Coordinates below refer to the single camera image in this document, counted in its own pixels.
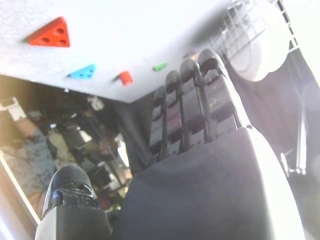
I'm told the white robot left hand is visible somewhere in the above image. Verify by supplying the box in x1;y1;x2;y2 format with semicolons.
34;48;306;240

